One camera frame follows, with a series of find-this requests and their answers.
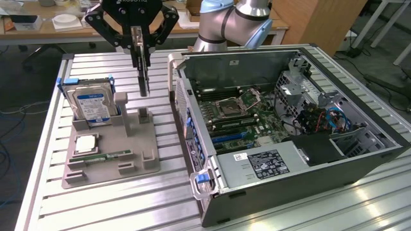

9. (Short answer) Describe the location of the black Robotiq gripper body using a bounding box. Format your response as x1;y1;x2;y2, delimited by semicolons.
102;0;163;27

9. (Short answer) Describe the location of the Nvidia graphics card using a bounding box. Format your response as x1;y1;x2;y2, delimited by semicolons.
130;26;152;97

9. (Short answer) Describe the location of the wooden desk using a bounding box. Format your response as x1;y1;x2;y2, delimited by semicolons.
0;0;290;52

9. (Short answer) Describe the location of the small white box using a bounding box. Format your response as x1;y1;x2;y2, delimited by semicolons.
80;13;98;28

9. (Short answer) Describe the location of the white paper stack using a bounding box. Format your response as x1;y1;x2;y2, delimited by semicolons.
174;9;202;29

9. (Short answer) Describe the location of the brown cardboard box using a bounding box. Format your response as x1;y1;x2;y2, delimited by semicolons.
186;0;203;15

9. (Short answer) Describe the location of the white block round top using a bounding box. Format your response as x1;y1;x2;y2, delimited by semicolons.
51;13;84;32

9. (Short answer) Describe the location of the black chair base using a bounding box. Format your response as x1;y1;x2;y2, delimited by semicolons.
19;41;98;72

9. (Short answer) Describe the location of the white box black lid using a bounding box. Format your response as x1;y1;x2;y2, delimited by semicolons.
10;14;43;31

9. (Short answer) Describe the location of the black RAM slot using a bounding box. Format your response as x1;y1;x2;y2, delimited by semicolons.
196;86;240;92

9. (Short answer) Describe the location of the metal socket cover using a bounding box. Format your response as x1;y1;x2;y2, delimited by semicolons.
236;87;263;110

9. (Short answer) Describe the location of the CPU socket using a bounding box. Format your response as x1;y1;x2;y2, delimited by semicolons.
215;96;244;120

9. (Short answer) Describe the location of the wooden cabinet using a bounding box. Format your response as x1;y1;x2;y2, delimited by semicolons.
273;0;369;56

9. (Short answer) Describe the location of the silver CPU chip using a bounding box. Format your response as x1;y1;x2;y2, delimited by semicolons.
74;136;98;154

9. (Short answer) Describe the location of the metal drive cage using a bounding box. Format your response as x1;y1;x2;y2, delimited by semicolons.
277;54;326;113

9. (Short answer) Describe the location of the green motherboard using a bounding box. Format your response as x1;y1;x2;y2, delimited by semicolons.
192;79;297;154

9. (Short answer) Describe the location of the grey plastic parts rack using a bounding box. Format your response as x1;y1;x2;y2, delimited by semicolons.
60;92;162;190

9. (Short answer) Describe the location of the black power adapter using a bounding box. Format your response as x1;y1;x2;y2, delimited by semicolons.
345;47;362;59

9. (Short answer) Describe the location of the grey power supply unit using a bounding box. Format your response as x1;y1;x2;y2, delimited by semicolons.
215;141;311;190

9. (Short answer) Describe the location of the black plastic shroud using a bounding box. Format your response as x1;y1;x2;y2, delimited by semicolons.
294;133;347;168

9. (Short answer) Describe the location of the black floor stand base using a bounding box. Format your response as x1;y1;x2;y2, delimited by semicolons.
362;67;411;91

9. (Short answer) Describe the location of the grey disk bay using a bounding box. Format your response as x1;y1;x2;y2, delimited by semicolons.
329;126;389;161

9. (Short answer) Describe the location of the open black PC case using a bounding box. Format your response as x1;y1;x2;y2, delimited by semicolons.
168;47;411;228

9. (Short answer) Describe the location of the hard disk with blue bracket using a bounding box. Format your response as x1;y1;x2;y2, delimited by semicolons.
56;74;116;127

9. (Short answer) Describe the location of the blue floor cable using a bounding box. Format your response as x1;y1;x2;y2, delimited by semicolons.
0;113;27;208

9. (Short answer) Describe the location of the white table frame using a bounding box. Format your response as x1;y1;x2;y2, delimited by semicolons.
350;0;411;65

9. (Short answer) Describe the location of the thin red wire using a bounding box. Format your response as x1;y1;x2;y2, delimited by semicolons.
311;108;323;133

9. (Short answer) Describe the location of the blue wire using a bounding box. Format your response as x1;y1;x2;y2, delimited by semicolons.
323;107;354;133

